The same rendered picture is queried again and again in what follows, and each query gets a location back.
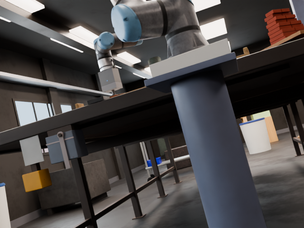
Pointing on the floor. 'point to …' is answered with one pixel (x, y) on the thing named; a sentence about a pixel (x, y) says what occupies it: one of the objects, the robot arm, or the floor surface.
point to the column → (214, 141)
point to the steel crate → (67, 198)
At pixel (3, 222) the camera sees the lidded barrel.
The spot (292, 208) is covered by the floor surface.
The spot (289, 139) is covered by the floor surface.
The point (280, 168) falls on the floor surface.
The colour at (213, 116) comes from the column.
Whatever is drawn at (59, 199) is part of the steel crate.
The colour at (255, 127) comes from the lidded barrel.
